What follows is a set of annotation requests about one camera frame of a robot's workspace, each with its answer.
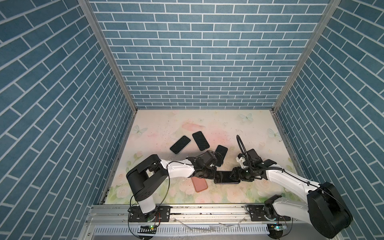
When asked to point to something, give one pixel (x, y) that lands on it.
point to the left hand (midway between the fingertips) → (216, 178)
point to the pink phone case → (199, 184)
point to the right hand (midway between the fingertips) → (232, 175)
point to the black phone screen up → (181, 143)
